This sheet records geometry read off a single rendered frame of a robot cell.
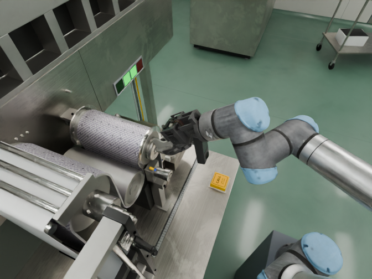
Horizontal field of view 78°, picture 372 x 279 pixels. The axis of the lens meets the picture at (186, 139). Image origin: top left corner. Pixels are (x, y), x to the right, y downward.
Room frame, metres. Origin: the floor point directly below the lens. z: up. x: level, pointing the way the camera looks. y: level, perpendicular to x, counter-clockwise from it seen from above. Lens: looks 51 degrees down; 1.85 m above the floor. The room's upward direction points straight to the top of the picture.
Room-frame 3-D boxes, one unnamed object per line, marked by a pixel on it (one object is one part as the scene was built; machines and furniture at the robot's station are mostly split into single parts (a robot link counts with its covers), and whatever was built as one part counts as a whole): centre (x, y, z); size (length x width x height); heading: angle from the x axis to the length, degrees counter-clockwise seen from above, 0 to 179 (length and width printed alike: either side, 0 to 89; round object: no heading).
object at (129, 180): (0.39, 0.28, 1.18); 0.26 x 0.12 x 0.12; 68
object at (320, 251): (0.17, -0.40, 1.07); 0.13 x 0.12 x 0.14; 123
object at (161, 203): (0.41, 0.10, 1.05); 0.06 x 0.05 x 0.31; 68
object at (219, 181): (0.52, -0.16, 0.91); 0.07 x 0.07 x 0.02; 68
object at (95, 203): (0.22, 0.20, 1.34); 0.06 x 0.06 x 0.06; 68
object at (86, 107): (0.55, 0.36, 1.25); 0.15 x 0.01 x 0.15; 158
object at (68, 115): (0.57, 0.40, 1.28); 0.06 x 0.05 x 0.02; 68
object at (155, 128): (0.46, 0.12, 1.25); 0.15 x 0.01 x 0.15; 158
